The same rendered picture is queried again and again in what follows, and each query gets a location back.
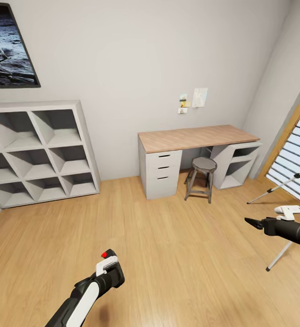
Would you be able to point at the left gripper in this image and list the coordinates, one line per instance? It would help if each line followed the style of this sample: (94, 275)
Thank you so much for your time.
(111, 279)

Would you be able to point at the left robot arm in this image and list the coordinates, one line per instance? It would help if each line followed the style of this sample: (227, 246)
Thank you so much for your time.
(73, 311)

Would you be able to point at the fixed window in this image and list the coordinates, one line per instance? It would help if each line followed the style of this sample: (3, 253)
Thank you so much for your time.
(284, 162)

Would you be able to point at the bookcase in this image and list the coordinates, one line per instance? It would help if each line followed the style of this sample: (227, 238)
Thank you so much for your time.
(23, 169)

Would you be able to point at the painting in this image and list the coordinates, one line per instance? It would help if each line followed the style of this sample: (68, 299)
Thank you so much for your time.
(16, 69)

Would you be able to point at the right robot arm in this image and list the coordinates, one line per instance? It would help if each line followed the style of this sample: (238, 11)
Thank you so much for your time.
(284, 225)

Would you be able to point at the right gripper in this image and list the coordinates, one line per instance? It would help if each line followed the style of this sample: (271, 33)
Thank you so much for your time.
(275, 227)

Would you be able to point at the digital camera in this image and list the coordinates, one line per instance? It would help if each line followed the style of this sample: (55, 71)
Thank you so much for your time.
(111, 253)

